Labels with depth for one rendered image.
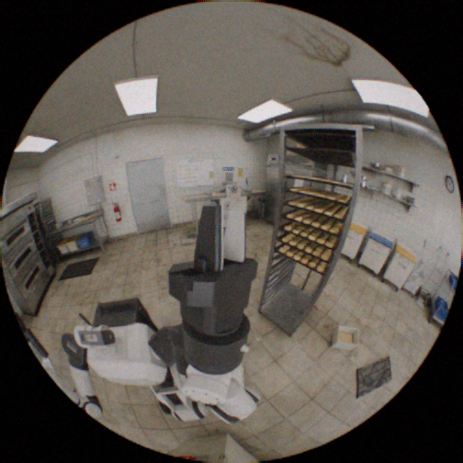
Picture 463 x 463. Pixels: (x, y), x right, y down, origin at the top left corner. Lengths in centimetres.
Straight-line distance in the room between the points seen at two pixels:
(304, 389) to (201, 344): 152
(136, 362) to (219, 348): 34
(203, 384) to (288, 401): 140
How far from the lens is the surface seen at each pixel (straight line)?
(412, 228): 372
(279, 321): 160
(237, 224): 16
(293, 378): 161
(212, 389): 23
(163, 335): 43
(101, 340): 40
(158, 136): 411
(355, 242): 315
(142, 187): 402
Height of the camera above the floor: 151
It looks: 25 degrees down
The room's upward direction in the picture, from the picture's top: straight up
